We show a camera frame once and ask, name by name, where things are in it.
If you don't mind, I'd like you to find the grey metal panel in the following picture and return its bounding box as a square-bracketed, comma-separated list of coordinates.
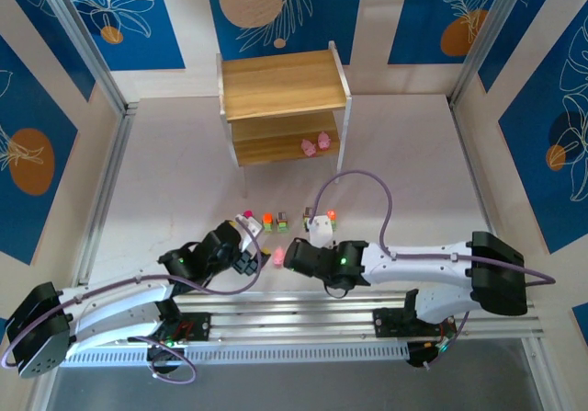
[45, 337, 543, 411]

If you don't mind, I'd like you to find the black connector block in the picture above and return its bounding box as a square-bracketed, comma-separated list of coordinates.
[406, 339, 454, 370]
[146, 341, 186, 378]

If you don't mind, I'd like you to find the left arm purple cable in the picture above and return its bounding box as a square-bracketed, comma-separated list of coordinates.
[1, 217, 264, 385]

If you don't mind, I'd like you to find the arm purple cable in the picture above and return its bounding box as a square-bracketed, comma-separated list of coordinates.
[308, 169, 557, 366]
[1, 217, 264, 385]

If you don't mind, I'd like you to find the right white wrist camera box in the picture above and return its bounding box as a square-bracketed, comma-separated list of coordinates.
[307, 215, 334, 248]

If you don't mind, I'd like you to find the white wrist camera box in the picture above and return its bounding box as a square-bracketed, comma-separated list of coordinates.
[307, 215, 334, 248]
[233, 212, 266, 249]

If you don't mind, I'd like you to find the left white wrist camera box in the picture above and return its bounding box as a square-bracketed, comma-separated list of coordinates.
[233, 212, 266, 249]

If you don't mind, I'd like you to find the aluminium mounting rail frame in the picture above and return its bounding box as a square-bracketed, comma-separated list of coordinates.
[39, 291, 543, 350]

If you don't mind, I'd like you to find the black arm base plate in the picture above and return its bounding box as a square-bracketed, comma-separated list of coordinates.
[127, 312, 212, 343]
[371, 307, 458, 338]

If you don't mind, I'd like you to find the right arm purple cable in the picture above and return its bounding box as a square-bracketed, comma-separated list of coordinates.
[308, 169, 557, 366]

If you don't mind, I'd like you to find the white slotted cable duct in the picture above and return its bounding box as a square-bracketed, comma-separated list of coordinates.
[59, 342, 410, 367]

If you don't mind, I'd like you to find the aluminium table edge rail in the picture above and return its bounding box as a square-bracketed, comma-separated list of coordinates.
[447, 96, 495, 242]
[75, 101, 141, 288]

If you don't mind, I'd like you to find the wooden shelf with white frame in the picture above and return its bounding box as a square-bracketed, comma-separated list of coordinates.
[215, 40, 354, 200]

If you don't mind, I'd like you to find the aluminium frame post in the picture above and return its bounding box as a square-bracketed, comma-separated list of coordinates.
[448, 0, 546, 108]
[31, 0, 140, 116]

